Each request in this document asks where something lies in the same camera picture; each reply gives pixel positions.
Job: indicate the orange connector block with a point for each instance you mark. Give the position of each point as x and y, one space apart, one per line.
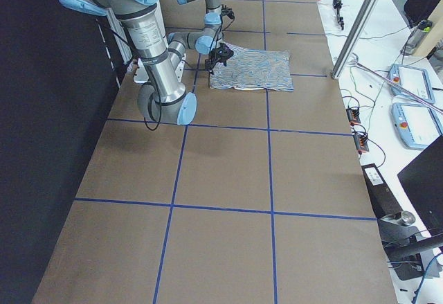
361 142
353 115

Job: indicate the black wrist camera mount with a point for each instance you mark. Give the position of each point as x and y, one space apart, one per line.
227 12

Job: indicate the striped polo shirt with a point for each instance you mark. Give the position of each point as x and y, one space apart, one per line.
253 69

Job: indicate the black monitor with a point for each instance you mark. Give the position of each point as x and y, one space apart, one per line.
421 180

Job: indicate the teach pendant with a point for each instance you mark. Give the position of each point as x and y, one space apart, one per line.
417 126
413 79

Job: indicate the black box with label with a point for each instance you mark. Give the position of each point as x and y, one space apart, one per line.
382 199

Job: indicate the upper teach pendant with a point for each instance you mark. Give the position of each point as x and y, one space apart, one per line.
413 79

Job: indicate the aluminium frame post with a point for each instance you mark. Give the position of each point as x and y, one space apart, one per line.
353 37

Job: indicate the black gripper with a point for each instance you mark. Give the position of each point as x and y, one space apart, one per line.
219 55

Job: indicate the white-headed reach pole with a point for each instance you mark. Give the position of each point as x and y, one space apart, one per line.
398 89

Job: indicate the lower teach pendant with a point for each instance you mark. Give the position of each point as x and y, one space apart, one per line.
417 126

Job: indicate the black tripod stick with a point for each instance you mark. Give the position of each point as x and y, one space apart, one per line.
337 5

